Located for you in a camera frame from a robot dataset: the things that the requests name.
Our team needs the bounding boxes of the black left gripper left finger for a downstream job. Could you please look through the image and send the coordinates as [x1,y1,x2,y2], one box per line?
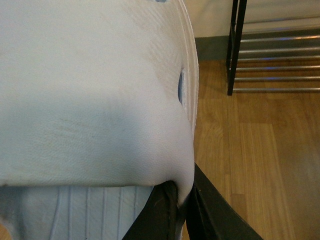
[123,181,178,240]

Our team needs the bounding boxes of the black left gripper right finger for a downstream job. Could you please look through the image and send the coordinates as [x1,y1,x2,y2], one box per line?
[186,165,262,240]

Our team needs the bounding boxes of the black metal shoe rack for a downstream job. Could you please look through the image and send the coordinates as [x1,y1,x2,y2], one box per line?
[225,0,320,96]

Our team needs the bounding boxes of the light blue slipper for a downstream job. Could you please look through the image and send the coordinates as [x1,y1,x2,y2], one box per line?
[0,0,199,240]

